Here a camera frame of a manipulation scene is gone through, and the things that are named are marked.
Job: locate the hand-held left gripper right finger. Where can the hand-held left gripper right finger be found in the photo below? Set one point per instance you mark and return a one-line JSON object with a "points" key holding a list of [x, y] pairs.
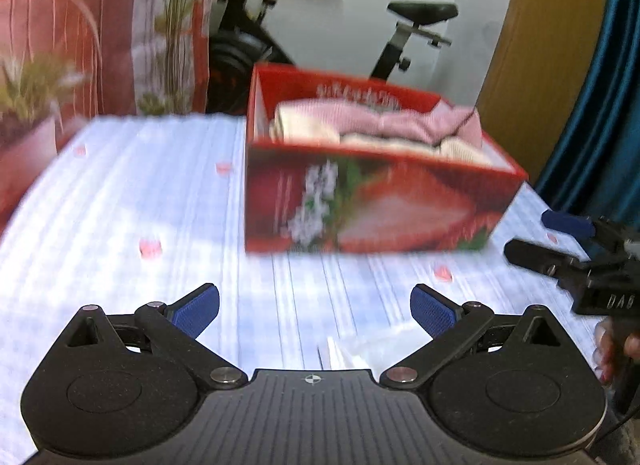
{"points": [[435, 312]]}

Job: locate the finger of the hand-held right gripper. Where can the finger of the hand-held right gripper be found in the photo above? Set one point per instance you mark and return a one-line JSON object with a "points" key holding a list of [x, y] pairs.
{"points": [[565, 223], [540, 257]]}

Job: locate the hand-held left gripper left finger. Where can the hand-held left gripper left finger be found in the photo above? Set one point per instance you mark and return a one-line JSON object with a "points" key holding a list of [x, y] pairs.
{"points": [[195, 307]]}

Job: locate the red strawberry print box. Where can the red strawberry print box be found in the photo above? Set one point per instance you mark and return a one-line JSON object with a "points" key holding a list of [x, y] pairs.
{"points": [[400, 210]]}

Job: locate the pink knitted cloth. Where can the pink knitted cloth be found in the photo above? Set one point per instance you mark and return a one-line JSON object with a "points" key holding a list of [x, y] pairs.
{"points": [[390, 122]]}

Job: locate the pink white towel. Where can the pink white towel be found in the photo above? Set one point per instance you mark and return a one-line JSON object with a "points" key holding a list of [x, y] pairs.
{"points": [[305, 125]]}

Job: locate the person's right hand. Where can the person's right hand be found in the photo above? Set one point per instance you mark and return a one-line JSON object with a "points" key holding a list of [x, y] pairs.
{"points": [[606, 350]]}

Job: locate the clear plastic bag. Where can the clear plastic bag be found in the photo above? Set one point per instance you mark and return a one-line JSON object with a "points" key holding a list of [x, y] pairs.
{"points": [[360, 352]]}

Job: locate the blue curtain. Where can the blue curtain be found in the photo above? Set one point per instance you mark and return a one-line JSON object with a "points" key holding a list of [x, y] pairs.
{"points": [[615, 120]]}

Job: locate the blue checked tablecloth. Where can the blue checked tablecloth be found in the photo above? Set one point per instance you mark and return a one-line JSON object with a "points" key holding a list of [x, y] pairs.
{"points": [[150, 195]]}

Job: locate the yellow wooden door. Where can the yellow wooden door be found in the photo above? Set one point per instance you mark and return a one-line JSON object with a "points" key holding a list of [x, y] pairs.
{"points": [[545, 70]]}

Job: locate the black exercise bike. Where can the black exercise bike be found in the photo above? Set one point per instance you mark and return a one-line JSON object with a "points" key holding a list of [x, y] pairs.
{"points": [[240, 55]]}

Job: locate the pink printed backdrop cloth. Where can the pink printed backdrop cloth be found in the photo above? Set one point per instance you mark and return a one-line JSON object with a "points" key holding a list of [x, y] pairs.
{"points": [[115, 20]]}

